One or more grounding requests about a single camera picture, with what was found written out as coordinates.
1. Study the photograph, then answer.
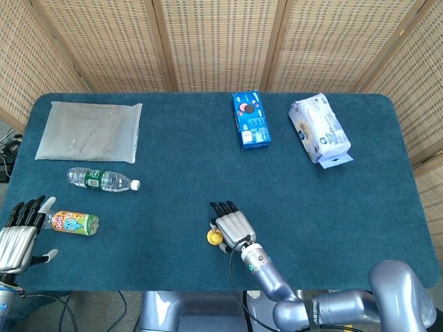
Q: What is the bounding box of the blue floor cable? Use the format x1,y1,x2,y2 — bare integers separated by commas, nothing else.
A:
103,290,129,332

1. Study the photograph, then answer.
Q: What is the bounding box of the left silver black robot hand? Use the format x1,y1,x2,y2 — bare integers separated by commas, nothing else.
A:
0,195,60,276

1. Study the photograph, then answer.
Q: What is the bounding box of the dark teal table cloth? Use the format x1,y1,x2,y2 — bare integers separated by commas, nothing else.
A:
0,92,441,293

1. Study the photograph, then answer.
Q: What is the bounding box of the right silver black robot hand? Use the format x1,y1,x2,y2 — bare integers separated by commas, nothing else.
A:
209,201,257,254

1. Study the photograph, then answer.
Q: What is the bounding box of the black right hand cable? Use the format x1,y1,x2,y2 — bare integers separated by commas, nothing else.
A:
228,234,278,332

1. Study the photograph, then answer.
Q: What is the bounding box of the black floor cables bundle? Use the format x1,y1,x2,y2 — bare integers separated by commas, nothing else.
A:
0,127,24,184

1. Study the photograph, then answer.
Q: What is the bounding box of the white blue snack package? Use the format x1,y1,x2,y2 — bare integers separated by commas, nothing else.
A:
288,93,354,170

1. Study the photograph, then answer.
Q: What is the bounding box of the silver robot torso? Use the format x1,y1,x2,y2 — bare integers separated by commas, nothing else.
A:
137,290,278,332

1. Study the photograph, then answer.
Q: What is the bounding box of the blue Oreo cookie box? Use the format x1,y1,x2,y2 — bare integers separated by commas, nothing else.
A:
231,91,272,151

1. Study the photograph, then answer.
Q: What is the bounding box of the black left hand cable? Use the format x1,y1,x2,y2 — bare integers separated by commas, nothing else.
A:
15,288,78,332

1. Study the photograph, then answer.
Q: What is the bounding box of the woven bamboo folding screen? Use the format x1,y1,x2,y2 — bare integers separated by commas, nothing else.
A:
0,0,443,250

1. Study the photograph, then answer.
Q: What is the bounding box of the green orange drink bottle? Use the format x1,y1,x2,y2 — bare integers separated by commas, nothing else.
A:
42,210,100,237

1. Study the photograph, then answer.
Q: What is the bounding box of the clear water bottle green label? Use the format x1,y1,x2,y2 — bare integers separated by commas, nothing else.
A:
66,167,141,193

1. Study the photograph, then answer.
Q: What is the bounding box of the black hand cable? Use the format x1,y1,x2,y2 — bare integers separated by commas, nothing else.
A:
228,234,278,332
15,288,78,332

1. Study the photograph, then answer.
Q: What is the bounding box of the grey translucent plastic bag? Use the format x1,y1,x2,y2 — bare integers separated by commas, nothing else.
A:
35,101,143,165

